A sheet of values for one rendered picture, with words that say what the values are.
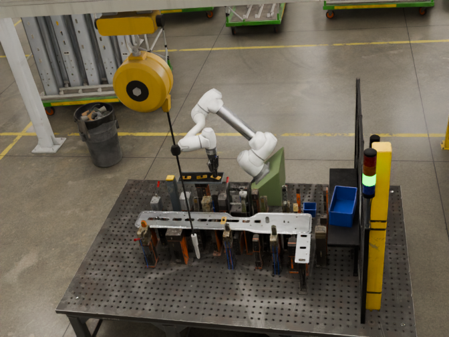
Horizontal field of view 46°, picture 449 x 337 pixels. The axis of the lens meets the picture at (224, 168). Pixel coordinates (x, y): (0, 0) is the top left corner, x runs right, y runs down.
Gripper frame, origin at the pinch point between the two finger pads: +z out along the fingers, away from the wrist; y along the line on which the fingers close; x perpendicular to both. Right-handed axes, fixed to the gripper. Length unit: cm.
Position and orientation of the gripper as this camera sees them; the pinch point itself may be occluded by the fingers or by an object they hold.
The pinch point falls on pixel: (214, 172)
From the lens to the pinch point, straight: 425.1
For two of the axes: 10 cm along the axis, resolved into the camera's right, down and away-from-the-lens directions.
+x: 8.1, 2.5, -5.2
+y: -5.7, 5.3, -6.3
